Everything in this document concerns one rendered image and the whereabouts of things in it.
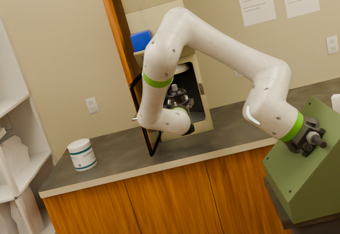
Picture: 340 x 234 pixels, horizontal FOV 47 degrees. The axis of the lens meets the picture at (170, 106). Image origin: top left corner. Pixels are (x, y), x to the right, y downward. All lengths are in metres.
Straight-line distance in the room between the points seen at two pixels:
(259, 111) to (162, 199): 1.02
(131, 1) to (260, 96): 1.07
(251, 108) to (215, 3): 1.35
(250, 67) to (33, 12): 1.70
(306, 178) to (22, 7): 2.09
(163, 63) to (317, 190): 0.66
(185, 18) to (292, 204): 0.73
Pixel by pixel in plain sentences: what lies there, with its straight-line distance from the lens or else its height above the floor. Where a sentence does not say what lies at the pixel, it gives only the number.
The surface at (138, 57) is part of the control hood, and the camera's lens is 2.12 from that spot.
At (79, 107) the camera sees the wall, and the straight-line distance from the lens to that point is 2.80.
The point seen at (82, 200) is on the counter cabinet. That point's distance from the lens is 2.27.
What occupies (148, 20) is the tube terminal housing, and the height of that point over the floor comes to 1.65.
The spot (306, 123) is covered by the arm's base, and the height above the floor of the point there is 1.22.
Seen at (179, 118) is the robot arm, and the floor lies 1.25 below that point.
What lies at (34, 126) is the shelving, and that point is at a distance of 2.94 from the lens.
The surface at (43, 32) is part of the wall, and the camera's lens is 2.76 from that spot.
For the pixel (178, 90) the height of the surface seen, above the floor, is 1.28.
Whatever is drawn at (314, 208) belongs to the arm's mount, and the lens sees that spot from 1.42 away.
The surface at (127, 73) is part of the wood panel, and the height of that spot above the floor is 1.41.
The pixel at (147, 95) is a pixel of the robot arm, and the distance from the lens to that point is 1.51.
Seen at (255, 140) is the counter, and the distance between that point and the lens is 2.07.
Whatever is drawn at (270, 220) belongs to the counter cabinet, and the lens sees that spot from 2.33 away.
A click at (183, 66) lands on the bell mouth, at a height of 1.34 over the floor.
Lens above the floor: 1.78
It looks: 16 degrees down
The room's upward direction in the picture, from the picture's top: 15 degrees counter-clockwise
